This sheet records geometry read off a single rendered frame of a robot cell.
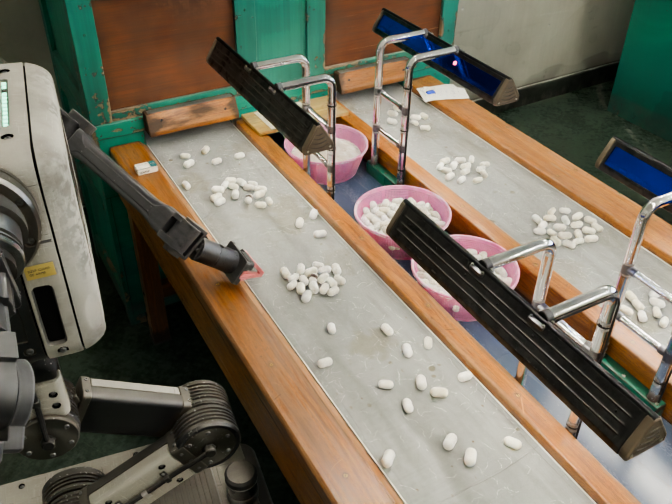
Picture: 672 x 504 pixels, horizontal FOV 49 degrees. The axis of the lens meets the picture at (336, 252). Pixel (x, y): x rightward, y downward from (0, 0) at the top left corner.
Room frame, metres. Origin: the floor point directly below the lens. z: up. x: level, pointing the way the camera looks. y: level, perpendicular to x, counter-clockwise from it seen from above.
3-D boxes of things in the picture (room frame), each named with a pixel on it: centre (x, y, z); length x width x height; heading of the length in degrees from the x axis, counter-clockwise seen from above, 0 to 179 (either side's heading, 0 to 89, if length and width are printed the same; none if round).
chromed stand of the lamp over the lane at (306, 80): (1.80, 0.12, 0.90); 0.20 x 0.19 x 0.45; 30
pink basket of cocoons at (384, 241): (1.67, -0.18, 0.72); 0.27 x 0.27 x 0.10
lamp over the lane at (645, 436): (0.93, -0.28, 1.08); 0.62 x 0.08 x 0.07; 30
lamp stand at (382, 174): (2.00, -0.22, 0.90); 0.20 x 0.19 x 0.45; 30
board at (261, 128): (2.24, 0.14, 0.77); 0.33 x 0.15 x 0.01; 120
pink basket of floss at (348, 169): (2.06, 0.04, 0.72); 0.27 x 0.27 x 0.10
